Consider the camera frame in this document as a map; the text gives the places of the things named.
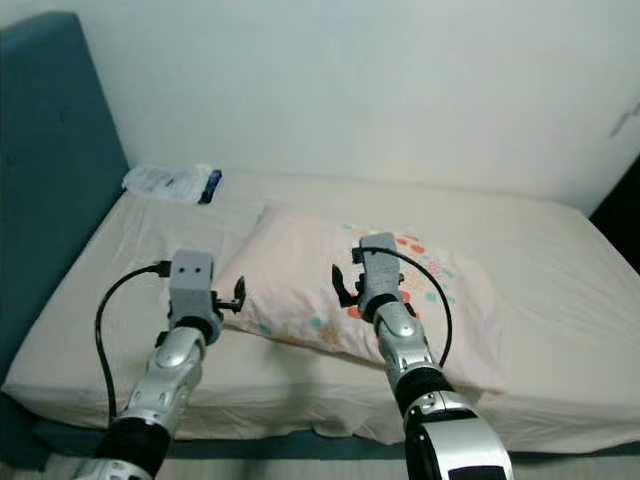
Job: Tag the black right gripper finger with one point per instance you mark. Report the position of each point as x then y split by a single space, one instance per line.
343 287

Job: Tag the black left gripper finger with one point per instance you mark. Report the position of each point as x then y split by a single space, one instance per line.
239 293

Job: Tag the pink floral pillow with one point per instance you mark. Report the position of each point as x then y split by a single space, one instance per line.
290 270

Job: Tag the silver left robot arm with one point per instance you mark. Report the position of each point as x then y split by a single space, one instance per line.
170 385

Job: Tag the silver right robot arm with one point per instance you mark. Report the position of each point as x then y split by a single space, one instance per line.
410 350

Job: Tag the white and blue plastic packet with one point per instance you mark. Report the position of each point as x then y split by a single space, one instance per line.
165 182

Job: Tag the white bed mattress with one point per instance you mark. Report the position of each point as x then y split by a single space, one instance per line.
560 330

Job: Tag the blue upholstered headboard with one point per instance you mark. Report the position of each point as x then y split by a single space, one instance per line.
50 150

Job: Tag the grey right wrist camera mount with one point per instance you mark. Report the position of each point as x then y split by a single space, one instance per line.
382 270

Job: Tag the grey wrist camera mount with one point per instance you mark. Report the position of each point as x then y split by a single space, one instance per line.
382 270
192 285

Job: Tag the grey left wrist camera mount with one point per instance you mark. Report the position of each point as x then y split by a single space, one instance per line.
192 285

